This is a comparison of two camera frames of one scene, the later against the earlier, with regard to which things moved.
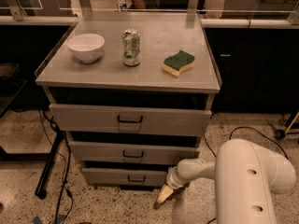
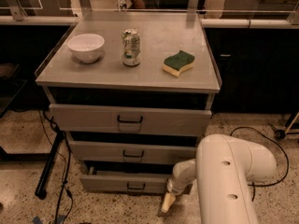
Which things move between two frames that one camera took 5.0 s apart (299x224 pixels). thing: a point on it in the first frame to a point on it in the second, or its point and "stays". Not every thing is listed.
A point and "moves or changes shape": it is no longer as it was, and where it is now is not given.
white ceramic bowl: [86, 47] stays
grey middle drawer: [135, 150] stays
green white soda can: [131, 48] stays
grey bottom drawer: [124, 176] moves or changes shape
